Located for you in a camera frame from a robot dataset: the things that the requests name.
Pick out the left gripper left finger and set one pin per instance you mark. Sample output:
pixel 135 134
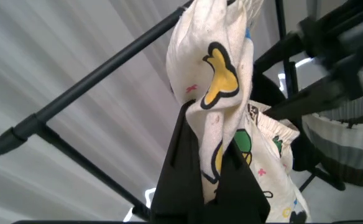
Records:
pixel 178 186

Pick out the black clothes rack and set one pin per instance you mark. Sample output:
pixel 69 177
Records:
pixel 91 77

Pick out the white laundry basket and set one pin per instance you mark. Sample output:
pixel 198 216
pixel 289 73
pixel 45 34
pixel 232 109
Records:
pixel 349 146

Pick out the cream printed garment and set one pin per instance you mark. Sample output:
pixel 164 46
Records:
pixel 209 77

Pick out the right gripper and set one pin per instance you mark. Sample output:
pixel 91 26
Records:
pixel 349 37

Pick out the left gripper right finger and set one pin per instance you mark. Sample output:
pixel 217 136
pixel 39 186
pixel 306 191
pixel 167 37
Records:
pixel 240 199

